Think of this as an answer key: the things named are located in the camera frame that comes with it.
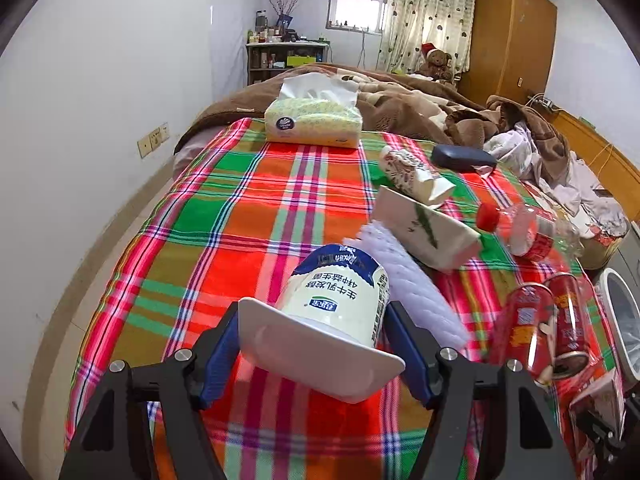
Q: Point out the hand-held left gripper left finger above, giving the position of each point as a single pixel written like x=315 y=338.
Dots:
x=220 y=360

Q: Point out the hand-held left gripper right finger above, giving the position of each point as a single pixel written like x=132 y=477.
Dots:
x=410 y=355

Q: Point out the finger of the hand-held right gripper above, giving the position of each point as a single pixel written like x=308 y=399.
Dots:
x=600 y=430

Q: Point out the red white carton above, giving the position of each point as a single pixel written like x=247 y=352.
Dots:
x=597 y=392

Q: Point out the white blue yogurt cup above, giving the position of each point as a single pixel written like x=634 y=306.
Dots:
x=335 y=290

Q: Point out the white trash bin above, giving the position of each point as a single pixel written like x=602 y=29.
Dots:
x=620 y=310

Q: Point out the white patterned snack packet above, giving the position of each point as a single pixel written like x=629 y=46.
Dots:
x=405 y=170

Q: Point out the red drink can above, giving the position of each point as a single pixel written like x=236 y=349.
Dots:
x=525 y=320
x=570 y=320

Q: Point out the white carton with green leaf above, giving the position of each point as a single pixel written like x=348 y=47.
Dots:
x=430 y=230

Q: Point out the plaid bed sheet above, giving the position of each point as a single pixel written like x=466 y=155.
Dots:
x=250 y=210

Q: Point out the clear bottle with red cap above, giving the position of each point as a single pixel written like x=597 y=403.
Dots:
x=525 y=235

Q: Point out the white paper scrap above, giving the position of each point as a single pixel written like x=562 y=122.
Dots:
x=484 y=171

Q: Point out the dark blue glasses case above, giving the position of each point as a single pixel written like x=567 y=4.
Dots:
x=460 y=156

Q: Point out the pile of white clothes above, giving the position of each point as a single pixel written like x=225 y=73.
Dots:
x=515 y=145

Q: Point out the brown fleece blanket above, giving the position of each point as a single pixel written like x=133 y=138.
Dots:
x=400 y=105

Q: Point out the yellow tissue pack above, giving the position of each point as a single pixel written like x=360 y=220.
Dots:
x=310 y=120

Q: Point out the wooden headboard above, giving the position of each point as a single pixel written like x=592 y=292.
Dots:
x=615 y=170

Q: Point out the teddy bear with red hat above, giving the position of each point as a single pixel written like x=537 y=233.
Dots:
x=439 y=62

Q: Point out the white storage shelf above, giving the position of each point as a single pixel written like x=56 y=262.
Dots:
x=280 y=55

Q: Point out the cluster of toiletry bottles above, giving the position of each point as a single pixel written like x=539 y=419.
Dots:
x=265 y=32

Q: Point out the wooden wardrobe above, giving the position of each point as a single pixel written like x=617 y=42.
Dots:
x=510 y=35

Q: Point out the patterned window curtain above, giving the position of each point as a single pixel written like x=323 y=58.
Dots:
x=430 y=5

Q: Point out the small window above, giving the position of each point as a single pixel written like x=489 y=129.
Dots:
x=355 y=7

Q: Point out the vase of dry branches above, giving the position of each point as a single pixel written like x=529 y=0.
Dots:
x=285 y=2

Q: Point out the beige wall socket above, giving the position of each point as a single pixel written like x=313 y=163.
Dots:
x=144 y=146
x=160 y=134

